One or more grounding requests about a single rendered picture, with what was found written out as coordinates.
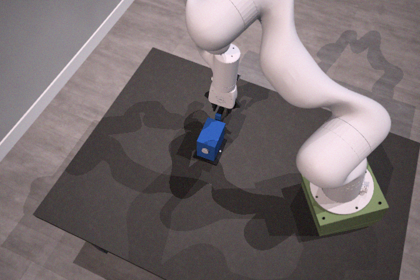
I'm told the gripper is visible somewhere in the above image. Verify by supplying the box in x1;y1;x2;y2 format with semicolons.
205;82;241;116

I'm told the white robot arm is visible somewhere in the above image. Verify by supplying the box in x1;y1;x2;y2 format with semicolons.
183;0;391;215

